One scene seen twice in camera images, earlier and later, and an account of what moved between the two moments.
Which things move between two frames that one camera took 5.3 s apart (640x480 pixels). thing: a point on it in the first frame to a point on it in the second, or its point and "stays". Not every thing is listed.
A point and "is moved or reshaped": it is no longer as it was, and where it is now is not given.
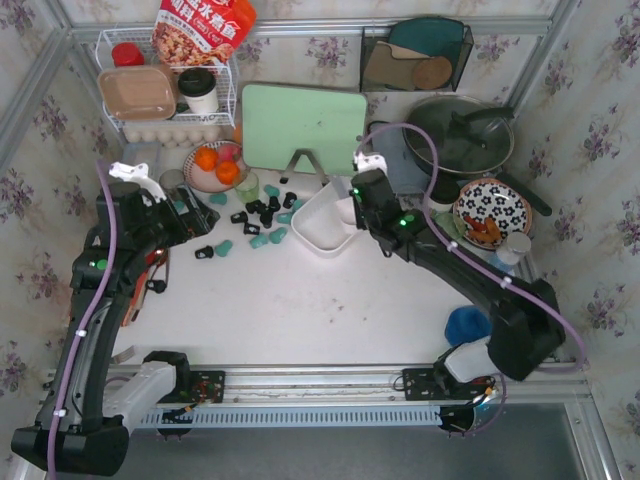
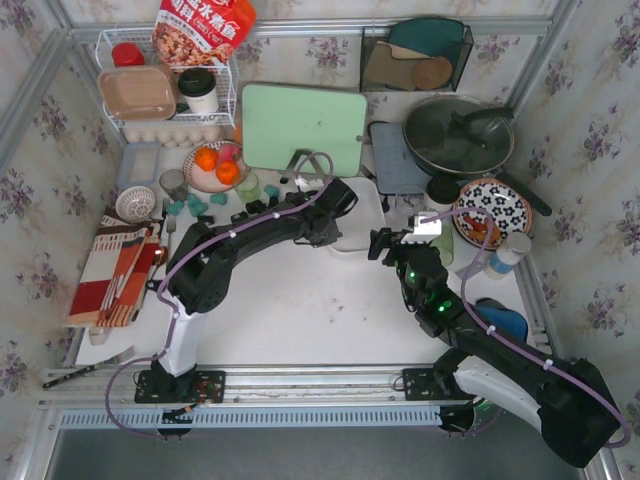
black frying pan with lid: (474, 137) stays
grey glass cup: (169, 181) stays
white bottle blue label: (510, 251) stays
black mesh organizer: (413, 58) stays
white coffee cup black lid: (198, 86) stays
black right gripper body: (363, 183) to (391, 242)
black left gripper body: (195, 216) to (324, 226)
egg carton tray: (173, 136) stays
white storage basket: (328, 220) is moved or reshaped
